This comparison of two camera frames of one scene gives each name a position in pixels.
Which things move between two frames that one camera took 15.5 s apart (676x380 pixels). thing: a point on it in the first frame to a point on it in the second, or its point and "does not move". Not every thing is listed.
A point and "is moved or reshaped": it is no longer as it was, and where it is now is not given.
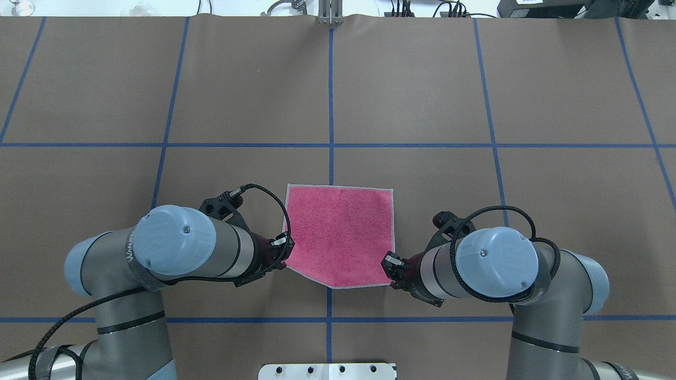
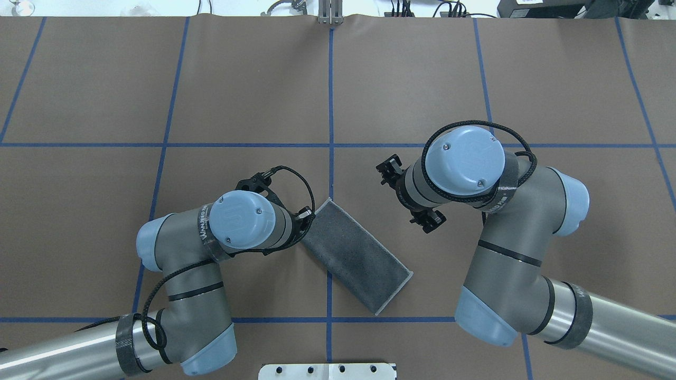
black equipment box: x=589 y=9 does not move
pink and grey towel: x=341 y=234 is moved or reshaped
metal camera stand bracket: x=330 y=12 does not move
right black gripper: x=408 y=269 to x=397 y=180
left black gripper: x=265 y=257 to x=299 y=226
